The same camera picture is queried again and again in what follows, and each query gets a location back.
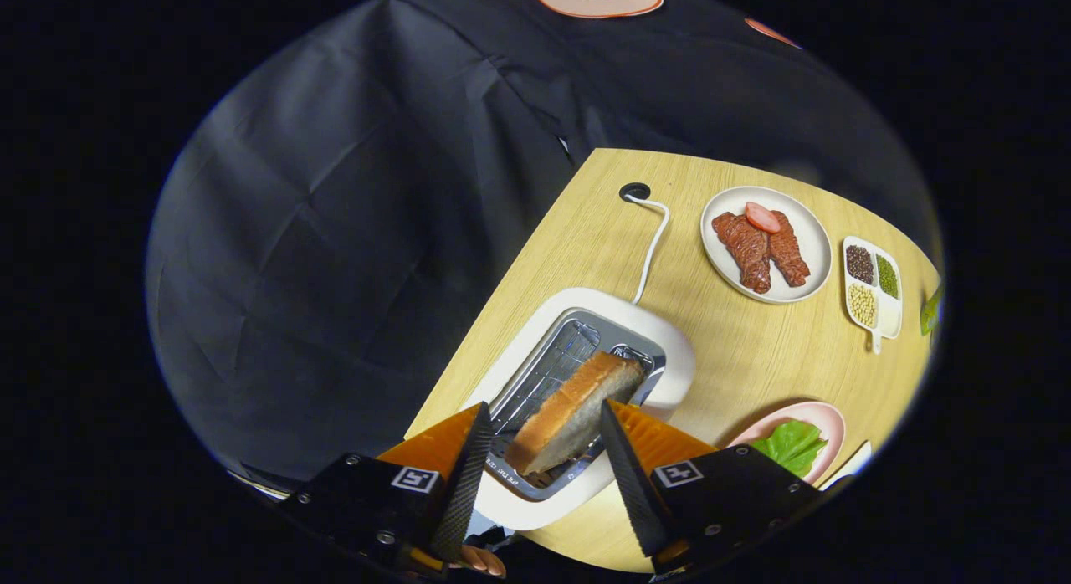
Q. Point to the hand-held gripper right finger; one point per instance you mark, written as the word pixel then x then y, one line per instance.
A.
pixel 636 492

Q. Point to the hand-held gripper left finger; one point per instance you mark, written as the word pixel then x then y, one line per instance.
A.
pixel 464 484

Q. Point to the toasted bread slice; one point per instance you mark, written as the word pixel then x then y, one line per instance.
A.
pixel 569 412

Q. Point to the green lettuce leaf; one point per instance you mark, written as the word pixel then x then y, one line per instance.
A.
pixel 791 446

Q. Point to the white toaster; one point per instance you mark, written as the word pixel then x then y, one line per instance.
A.
pixel 669 358

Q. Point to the pink plate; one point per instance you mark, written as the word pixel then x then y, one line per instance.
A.
pixel 828 421

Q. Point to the white triangular plate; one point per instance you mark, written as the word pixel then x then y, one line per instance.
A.
pixel 852 464

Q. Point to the black backdrop cloth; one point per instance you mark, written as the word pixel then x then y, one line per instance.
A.
pixel 351 258

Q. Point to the brown meat piece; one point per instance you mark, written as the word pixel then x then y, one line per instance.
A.
pixel 789 251
pixel 747 251

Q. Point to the pile of yellow soybeans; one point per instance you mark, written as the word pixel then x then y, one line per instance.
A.
pixel 863 305

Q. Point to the pink sausage slice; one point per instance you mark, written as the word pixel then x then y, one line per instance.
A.
pixel 761 217

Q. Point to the round white plate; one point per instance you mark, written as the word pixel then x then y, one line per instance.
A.
pixel 816 241

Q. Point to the white divided dish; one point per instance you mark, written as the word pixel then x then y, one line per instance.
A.
pixel 889 315

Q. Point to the pile of dark beans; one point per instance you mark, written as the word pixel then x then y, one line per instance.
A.
pixel 859 264

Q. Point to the pile of green beans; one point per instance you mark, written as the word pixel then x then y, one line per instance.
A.
pixel 887 276

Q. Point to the green and silver bottle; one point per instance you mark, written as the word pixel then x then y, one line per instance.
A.
pixel 930 312

